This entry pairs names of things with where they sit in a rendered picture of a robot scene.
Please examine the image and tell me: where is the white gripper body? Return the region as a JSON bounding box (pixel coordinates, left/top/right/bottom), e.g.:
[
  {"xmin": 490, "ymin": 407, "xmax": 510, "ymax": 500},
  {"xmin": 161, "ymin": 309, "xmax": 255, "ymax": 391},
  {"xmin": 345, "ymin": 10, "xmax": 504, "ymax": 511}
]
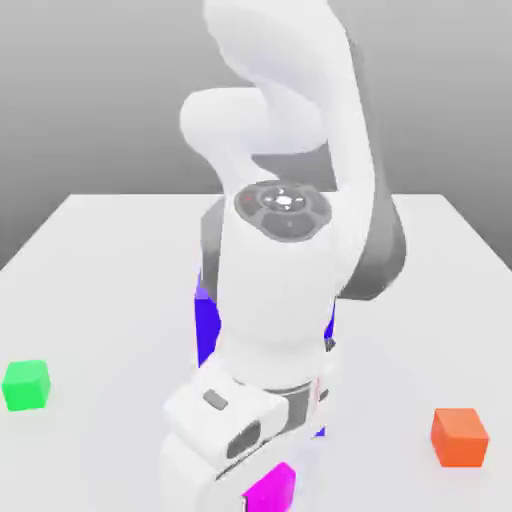
[{"xmin": 158, "ymin": 432, "xmax": 281, "ymax": 512}]

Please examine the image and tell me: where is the small magenta cube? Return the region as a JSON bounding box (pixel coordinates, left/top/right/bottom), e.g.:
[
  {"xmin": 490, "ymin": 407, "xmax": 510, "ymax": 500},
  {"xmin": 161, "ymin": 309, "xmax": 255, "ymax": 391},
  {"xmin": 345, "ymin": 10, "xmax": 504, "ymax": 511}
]
[{"xmin": 241, "ymin": 461, "xmax": 298, "ymax": 512}]

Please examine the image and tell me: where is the small green cube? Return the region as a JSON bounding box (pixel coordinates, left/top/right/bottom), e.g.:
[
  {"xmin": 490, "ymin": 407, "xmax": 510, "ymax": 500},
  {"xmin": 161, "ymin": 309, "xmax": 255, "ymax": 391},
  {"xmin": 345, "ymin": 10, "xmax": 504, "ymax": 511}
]
[{"xmin": 1, "ymin": 359, "xmax": 52, "ymax": 413}]

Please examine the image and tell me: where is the small orange cube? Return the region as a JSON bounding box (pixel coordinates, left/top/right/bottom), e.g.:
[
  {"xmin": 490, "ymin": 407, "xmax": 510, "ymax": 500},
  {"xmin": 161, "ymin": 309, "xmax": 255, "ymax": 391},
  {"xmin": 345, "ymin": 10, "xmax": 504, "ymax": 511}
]
[{"xmin": 430, "ymin": 407, "xmax": 490, "ymax": 469}]

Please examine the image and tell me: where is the large blue box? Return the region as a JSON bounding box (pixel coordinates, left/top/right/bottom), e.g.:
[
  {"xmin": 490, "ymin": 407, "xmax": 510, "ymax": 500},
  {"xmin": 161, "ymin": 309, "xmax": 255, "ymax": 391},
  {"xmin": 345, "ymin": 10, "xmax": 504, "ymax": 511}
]
[{"xmin": 193, "ymin": 269, "xmax": 338, "ymax": 440}]

